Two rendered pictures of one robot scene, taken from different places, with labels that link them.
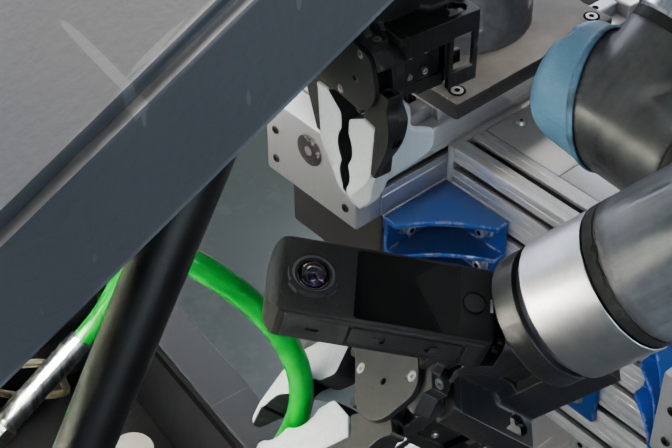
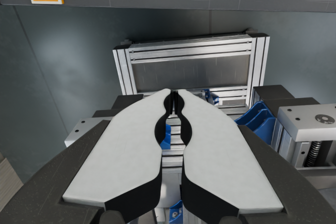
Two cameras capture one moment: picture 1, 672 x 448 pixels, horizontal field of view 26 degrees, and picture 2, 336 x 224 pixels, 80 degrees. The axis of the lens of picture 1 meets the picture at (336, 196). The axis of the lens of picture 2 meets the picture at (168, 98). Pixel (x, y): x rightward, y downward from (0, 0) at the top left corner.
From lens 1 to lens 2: 0.88 m
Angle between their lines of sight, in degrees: 40
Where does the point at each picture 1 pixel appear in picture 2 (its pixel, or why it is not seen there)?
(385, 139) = (23, 194)
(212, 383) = not seen: outside the picture
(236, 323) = (318, 77)
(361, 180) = (136, 107)
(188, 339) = (285, 1)
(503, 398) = not seen: outside the picture
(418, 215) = (265, 127)
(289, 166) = (328, 108)
